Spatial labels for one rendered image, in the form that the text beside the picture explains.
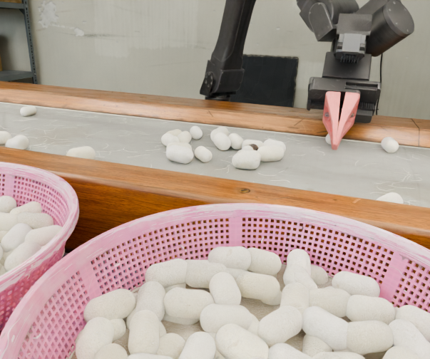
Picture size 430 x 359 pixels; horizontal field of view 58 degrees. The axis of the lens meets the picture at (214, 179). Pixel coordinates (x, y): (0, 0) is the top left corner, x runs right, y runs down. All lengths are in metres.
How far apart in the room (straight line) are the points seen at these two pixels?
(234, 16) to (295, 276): 0.68
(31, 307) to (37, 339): 0.02
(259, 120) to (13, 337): 0.56
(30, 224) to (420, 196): 0.40
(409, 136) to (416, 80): 1.95
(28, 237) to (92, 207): 0.08
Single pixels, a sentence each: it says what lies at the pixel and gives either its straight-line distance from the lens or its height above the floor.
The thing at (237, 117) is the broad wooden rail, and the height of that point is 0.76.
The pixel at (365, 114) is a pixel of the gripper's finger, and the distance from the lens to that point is 0.64.
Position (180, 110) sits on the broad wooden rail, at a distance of 0.74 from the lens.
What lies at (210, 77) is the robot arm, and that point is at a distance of 0.94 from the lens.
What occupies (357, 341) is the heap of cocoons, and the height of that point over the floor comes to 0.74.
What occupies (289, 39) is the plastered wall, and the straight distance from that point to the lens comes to 2.54.
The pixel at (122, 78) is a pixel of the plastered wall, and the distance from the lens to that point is 2.82.
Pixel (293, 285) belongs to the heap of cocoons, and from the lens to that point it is 0.28.
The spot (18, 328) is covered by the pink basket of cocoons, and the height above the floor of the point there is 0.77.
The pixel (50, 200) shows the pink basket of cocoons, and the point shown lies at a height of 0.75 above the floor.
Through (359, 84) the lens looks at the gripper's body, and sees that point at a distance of 0.62.
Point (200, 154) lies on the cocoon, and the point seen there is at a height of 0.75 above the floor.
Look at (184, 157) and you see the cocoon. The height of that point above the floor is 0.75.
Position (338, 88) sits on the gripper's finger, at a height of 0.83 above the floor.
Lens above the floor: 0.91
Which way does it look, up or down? 21 degrees down
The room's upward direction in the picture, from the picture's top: 2 degrees clockwise
